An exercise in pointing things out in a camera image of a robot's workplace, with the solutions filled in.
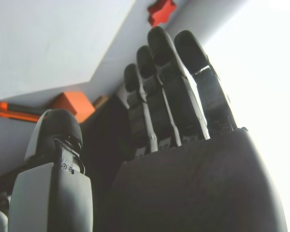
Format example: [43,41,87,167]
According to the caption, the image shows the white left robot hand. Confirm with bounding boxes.
[9,26,288,232]

